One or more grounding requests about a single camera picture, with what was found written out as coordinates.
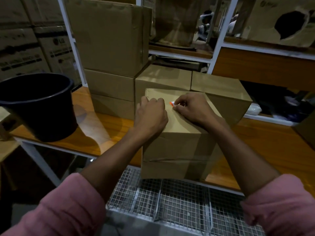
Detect person's right hand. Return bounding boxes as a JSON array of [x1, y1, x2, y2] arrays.
[[172, 92, 223, 132]]

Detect person's left hand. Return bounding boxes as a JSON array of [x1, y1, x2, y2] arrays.
[[133, 96, 169, 143]]

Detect black plastic bucket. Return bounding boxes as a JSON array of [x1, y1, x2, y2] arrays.
[[0, 73, 78, 143]]

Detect person's right forearm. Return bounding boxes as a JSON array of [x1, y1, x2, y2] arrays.
[[209, 118, 281, 197]]

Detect person's left forearm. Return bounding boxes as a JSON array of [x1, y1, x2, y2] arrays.
[[81, 129, 148, 202]]

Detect crumpled brown cardboard box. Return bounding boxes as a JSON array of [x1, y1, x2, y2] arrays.
[[152, 0, 201, 48]]

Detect Pico box with hole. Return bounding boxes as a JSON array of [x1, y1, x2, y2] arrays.
[[242, 0, 315, 49]]

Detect stack of large appliance cartons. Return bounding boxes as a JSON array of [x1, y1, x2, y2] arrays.
[[0, 0, 82, 87]]

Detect white plastic pack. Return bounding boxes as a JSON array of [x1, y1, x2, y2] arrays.
[[245, 103, 262, 116]]

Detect wooden drawer panel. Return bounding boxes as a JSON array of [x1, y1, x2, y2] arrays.
[[211, 47, 315, 93]]

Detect white metal shelf rack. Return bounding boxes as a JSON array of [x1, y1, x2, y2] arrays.
[[56, 0, 315, 128]]

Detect pink left shirt sleeve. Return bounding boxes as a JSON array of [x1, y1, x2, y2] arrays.
[[0, 173, 107, 236]]

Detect pink shirt sleeve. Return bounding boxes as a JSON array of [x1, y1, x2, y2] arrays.
[[0, 173, 107, 236], [240, 174, 315, 236]]

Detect pink right shirt sleeve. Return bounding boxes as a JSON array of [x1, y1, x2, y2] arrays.
[[240, 174, 315, 236]]

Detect wire mesh cage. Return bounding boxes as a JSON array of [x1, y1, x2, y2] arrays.
[[106, 166, 265, 236]]

